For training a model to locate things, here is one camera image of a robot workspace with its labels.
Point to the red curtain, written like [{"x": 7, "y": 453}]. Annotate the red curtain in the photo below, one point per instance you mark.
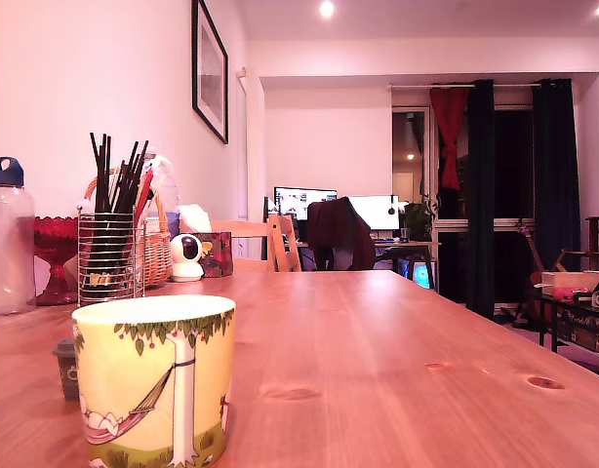
[{"x": 448, "y": 127}]

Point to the pink plastic item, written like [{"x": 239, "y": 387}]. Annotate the pink plastic item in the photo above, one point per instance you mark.
[{"x": 565, "y": 292}]

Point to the clear water bottle blue cap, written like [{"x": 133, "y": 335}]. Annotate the clear water bottle blue cap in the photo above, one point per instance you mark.
[{"x": 9, "y": 244}]

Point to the dark maroon jacket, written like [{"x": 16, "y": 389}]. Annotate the dark maroon jacket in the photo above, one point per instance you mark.
[{"x": 338, "y": 229}]

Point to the black chopstick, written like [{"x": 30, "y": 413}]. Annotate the black chopstick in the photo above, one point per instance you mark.
[
  {"x": 95, "y": 170},
  {"x": 103, "y": 170},
  {"x": 138, "y": 170},
  {"x": 108, "y": 175},
  {"x": 129, "y": 170}
]

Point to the narrow dark curtain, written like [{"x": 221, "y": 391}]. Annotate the narrow dark curtain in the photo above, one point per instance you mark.
[{"x": 481, "y": 195}]

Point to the acoustic guitar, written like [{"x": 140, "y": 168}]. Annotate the acoustic guitar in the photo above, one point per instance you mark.
[{"x": 534, "y": 278}]

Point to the wicker basket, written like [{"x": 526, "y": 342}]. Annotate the wicker basket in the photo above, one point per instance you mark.
[{"x": 158, "y": 258}]

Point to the wooden high chair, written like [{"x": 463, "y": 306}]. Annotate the wooden high chair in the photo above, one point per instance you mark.
[{"x": 282, "y": 244}]

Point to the pale wooden box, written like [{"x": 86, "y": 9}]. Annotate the pale wooden box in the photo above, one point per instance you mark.
[{"x": 570, "y": 280}]

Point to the red glass pedestal bowl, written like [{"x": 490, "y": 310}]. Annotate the red glass pedestal bowl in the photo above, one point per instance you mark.
[{"x": 55, "y": 239}]

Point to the small white round camera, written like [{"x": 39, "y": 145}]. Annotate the small white round camera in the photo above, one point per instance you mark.
[{"x": 186, "y": 256}]

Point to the small coffee capsule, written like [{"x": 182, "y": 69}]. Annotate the small coffee capsule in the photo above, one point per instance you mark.
[{"x": 67, "y": 373}]

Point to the black framed computer monitor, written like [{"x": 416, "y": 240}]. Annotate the black framed computer monitor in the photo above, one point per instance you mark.
[{"x": 294, "y": 200}]

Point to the white tissue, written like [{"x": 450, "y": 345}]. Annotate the white tissue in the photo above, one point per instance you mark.
[{"x": 194, "y": 217}]

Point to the low black side table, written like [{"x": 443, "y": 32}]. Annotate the low black side table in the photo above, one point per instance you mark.
[{"x": 572, "y": 304}]

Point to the white curtain rod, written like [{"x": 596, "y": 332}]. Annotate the white curtain rod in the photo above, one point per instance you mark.
[{"x": 426, "y": 86}]

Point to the glowing computer tower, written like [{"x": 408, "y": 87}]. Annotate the glowing computer tower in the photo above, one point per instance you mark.
[{"x": 421, "y": 274}]

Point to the red floral tissue box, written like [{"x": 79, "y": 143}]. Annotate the red floral tissue box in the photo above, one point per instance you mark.
[{"x": 216, "y": 253}]

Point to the dark wooden rack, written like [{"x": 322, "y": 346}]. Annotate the dark wooden rack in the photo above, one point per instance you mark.
[{"x": 594, "y": 253}]

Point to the green potted plant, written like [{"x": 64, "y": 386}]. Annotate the green potted plant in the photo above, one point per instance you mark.
[{"x": 419, "y": 217}]

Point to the small black webcam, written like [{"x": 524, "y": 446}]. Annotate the small black webcam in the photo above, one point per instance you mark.
[{"x": 391, "y": 210}]

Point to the printed cardboard box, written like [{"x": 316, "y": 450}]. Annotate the printed cardboard box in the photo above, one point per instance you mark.
[{"x": 589, "y": 334}]

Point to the yellow illustrated coffee mug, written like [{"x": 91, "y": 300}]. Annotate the yellow illustrated coffee mug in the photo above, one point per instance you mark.
[{"x": 133, "y": 390}]

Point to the bright white computer monitor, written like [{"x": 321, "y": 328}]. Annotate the bright white computer monitor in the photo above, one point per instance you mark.
[{"x": 377, "y": 212}]

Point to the wide dark curtain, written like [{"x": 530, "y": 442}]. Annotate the wide dark curtain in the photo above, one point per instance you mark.
[{"x": 555, "y": 170}]

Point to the wooden desk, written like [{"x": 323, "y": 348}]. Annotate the wooden desk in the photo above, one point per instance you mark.
[{"x": 407, "y": 244}]

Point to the clear plastic bottle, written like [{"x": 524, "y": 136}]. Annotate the clear plastic bottle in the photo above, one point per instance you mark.
[{"x": 167, "y": 187}]

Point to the white wall pipe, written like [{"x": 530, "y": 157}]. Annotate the white wall pipe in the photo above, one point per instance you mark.
[{"x": 242, "y": 146}]

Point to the black framed picture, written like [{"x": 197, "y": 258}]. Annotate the black framed picture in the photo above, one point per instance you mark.
[{"x": 211, "y": 73}]

